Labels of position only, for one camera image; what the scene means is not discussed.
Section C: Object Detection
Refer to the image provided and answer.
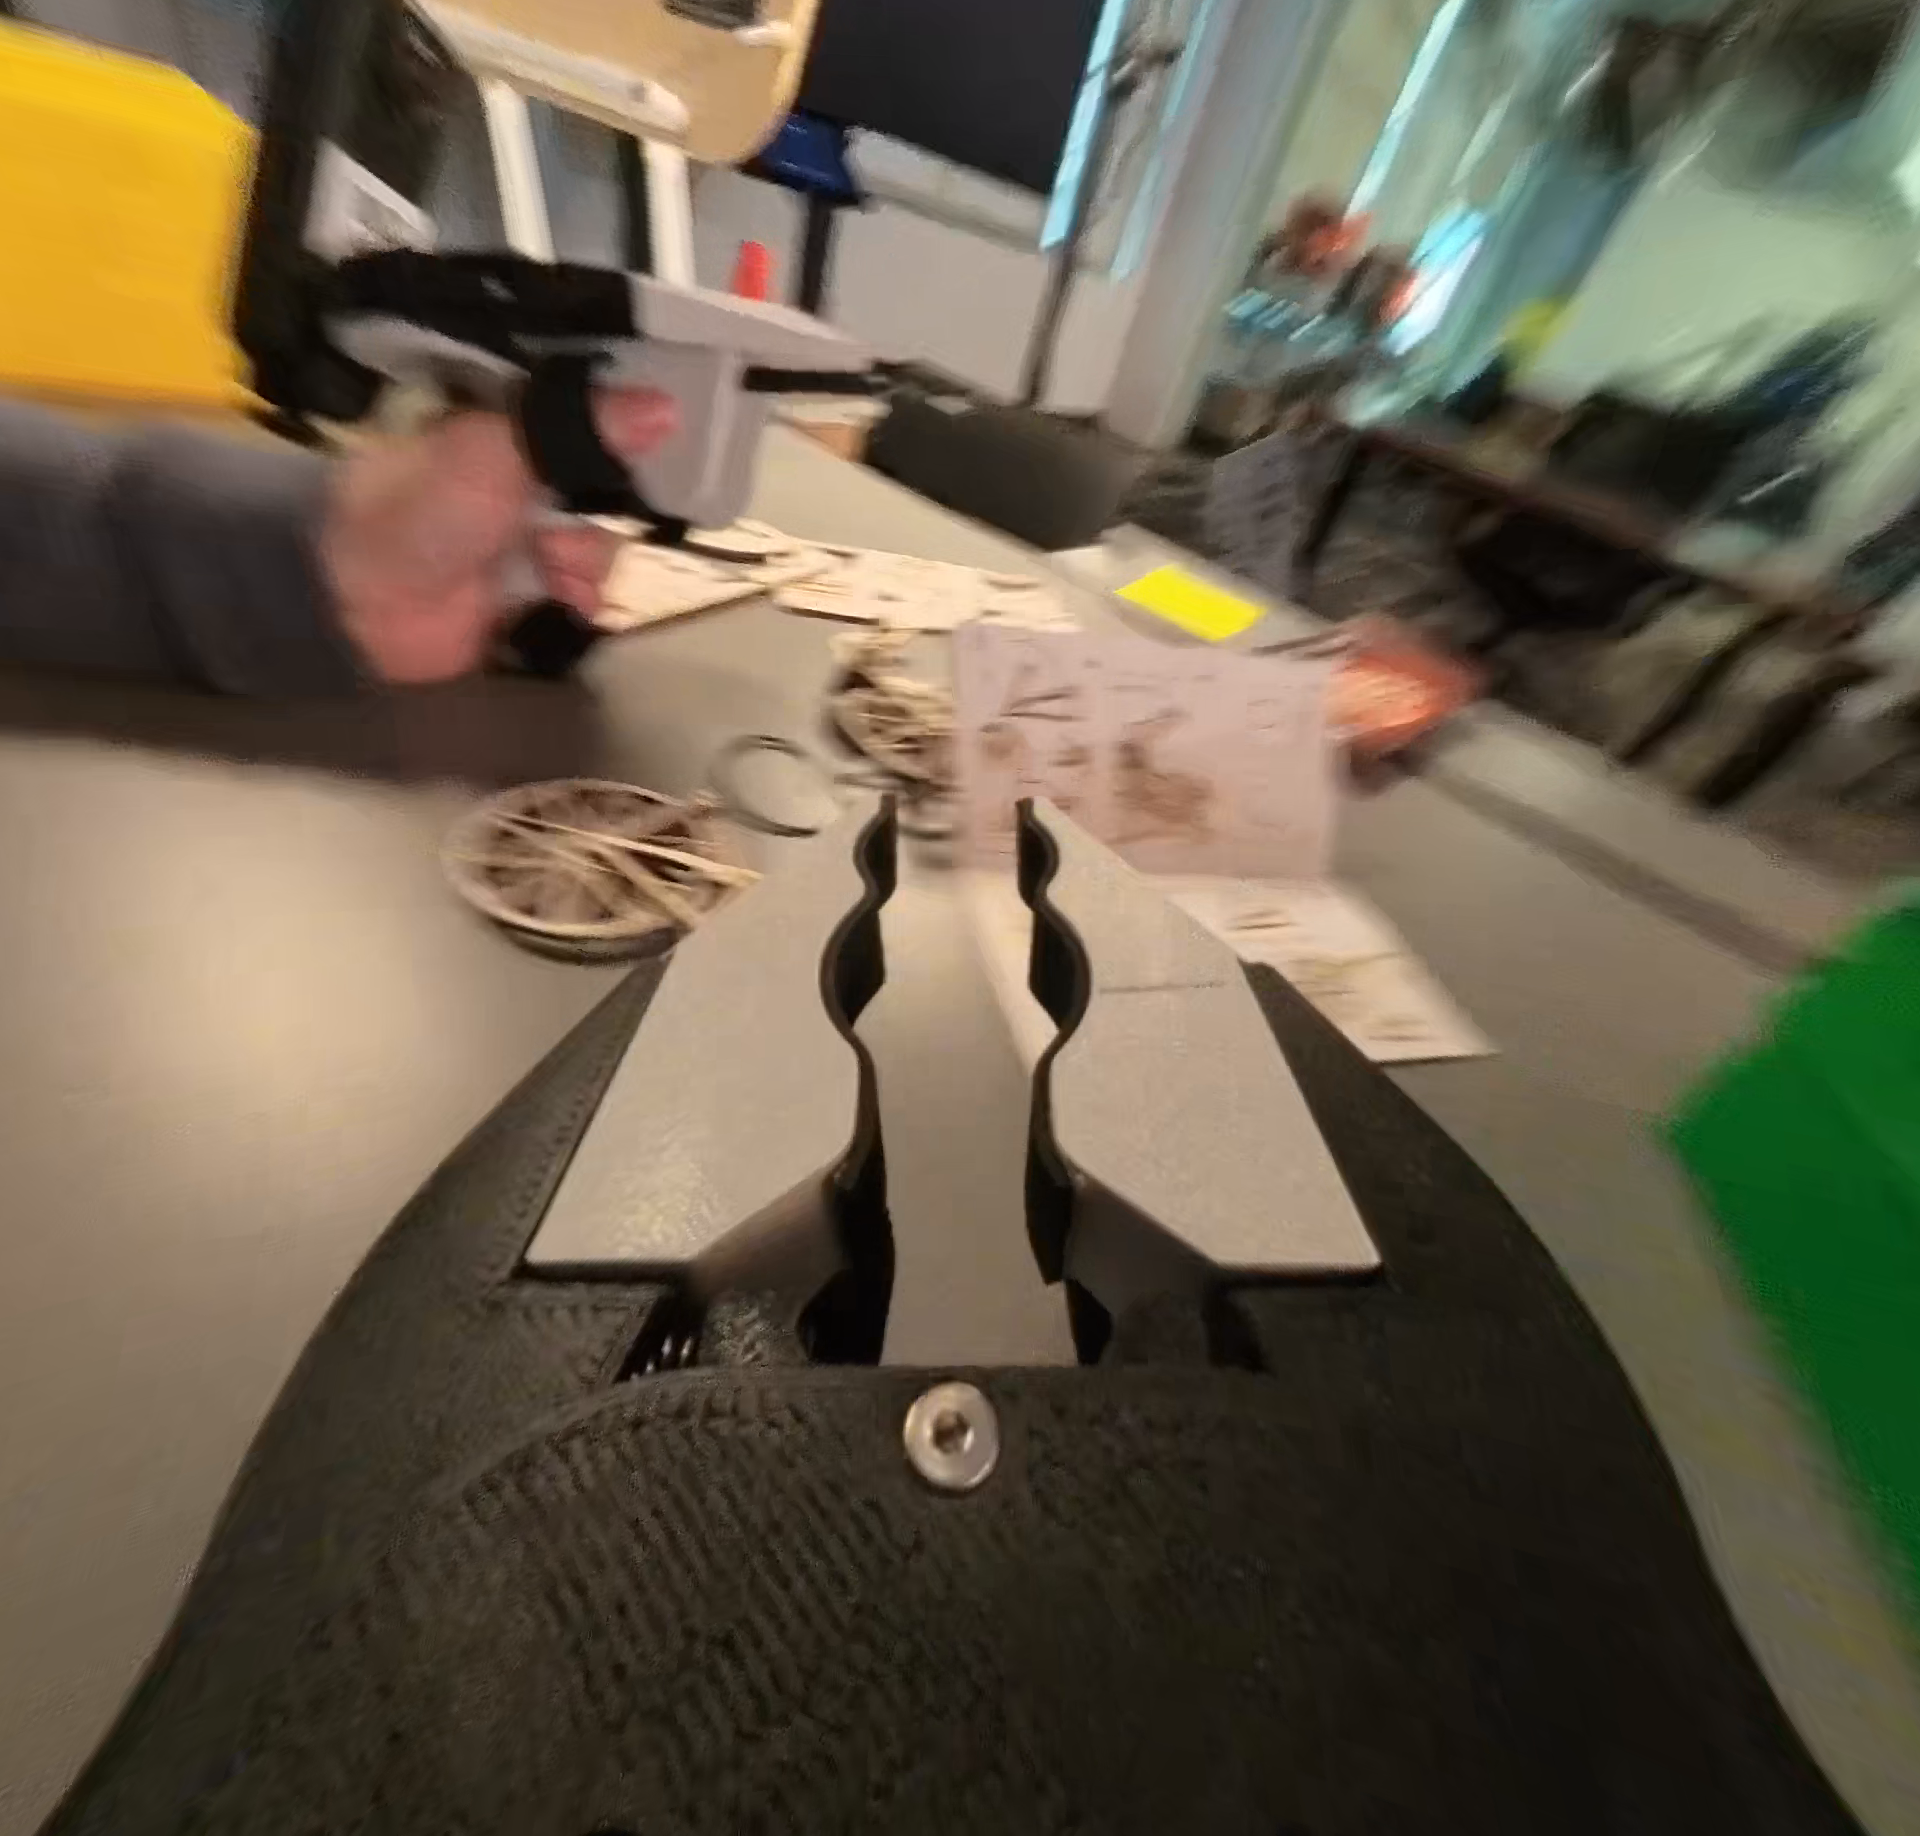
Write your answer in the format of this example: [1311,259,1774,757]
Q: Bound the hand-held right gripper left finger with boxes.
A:
[525,793,901,1276]

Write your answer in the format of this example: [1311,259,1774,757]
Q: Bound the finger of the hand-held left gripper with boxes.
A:
[627,270,890,381]
[661,359,787,537]

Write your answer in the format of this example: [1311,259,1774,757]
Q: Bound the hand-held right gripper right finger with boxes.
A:
[1017,799,1383,1290]

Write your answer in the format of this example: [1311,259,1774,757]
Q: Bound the wooden spoked wheel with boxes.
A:
[439,776,764,964]

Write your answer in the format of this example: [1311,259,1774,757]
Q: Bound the wooden model assembly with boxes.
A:
[823,630,967,836]

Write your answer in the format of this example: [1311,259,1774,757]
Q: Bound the person's left forearm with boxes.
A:
[0,396,371,702]

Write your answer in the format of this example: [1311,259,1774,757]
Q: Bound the brown model kit box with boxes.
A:
[1326,618,1482,763]

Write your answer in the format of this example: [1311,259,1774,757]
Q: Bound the person's left hand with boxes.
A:
[319,381,681,687]

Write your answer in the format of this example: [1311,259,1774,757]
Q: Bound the black box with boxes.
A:
[867,392,1147,552]

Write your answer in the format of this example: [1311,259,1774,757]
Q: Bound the light wooden board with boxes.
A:
[364,0,847,168]

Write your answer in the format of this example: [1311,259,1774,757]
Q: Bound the folded instruction booklet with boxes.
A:
[948,618,1498,1070]

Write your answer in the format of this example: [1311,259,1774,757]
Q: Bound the yellow board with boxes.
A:
[0,18,270,417]

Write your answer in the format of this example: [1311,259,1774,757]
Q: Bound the dark screen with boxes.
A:
[792,0,1131,201]

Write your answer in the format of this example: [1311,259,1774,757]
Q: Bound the yellow sticky note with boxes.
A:
[1116,563,1266,649]

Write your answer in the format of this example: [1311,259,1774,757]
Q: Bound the green board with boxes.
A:
[1662,889,1920,1651]

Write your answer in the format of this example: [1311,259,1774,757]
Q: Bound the dark wooden desk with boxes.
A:
[1304,403,1884,810]

